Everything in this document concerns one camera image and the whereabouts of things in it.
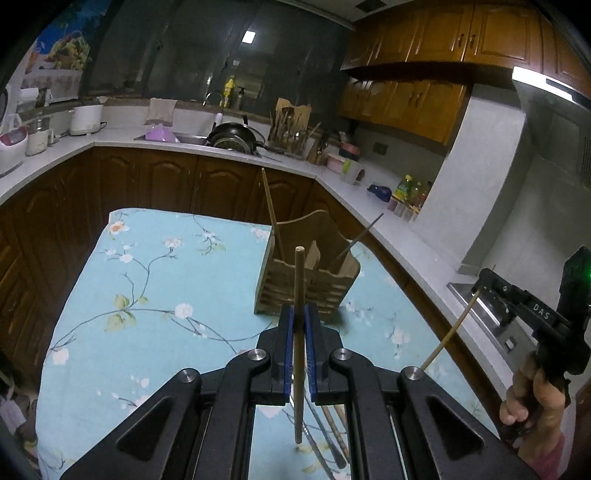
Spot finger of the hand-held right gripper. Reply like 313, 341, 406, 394
487, 292, 514, 326
478, 268, 571, 330

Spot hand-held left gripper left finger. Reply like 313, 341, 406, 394
60, 307, 295, 480

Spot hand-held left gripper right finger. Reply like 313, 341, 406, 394
305, 305, 539, 480

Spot light bamboo chopstick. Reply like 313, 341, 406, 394
420, 264, 497, 371

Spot wooden utensil holder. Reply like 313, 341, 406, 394
254, 210, 361, 319

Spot metal chopstick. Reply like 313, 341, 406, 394
335, 213, 384, 264

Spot person's right forearm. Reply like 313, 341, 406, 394
517, 427, 568, 480

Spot utensils lying on table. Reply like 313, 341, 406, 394
305, 405, 334, 480

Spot person's right hand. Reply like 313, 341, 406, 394
499, 354, 571, 432

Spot steel stove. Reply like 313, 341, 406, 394
446, 281, 546, 357

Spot row of spice jars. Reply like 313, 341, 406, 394
387, 198, 419, 223

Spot cooking oil bottles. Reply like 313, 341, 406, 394
394, 174, 433, 209

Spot light blue floral tablecloth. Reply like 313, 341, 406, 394
34, 209, 505, 480

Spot white lunch box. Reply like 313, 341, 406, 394
325, 154, 366, 186

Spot steel range hood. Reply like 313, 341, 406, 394
512, 65, 591, 197

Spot wooden lower cabinets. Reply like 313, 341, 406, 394
0, 146, 504, 416

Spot wooden cabinets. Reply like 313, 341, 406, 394
0, 146, 504, 416
336, 0, 591, 147

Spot black wok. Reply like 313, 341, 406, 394
206, 122, 267, 156

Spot countertop utensil rack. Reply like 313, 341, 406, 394
269, 97, 322, 158

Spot purple plastic basin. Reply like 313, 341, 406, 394
145, 126, 179, 143

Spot wooden upper cabinets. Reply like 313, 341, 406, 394
336, 0, 591, 147

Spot grey hanging dishcloth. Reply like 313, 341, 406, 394
144, 98, 179, 127

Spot white electric pot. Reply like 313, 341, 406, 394
69, 104, 105, 136

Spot dark kitchen window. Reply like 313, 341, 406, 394
81, 0, 357, 112

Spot white rice cooker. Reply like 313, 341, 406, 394
0, 88, 29, 177

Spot fruit wall poster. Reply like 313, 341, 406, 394
21, 0, 112, 103

